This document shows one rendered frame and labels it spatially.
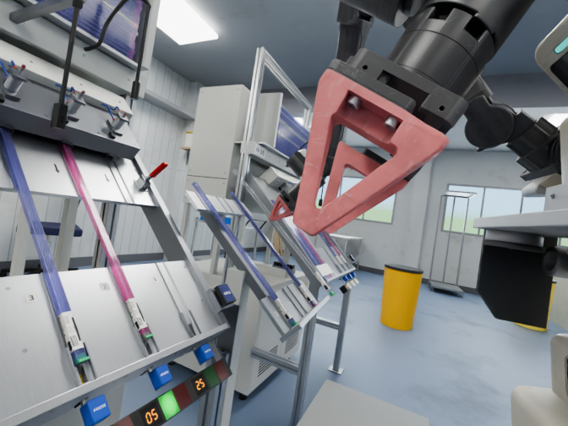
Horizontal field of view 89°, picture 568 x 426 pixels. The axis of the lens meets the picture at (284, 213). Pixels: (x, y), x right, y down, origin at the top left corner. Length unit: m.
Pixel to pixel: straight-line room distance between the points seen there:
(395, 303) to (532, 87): 2.91
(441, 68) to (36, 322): 0.56
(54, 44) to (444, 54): 0.91
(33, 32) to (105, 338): 0.72
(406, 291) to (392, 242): 4.05
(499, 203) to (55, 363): 7.45
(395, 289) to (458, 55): 3.26
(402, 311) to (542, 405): 2.94
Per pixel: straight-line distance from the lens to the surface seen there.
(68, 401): 0.51
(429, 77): 0.20
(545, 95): 4.57
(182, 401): 0.63
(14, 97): 0.81
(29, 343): 0.55
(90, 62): 1.03
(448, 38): 0.22
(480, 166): 7.64
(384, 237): 7.41
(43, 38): 0.99
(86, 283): 0.62
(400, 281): 3.40
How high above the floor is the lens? 0.99
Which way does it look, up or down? 1 degrees up
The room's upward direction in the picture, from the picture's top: 8 degrees clockwise
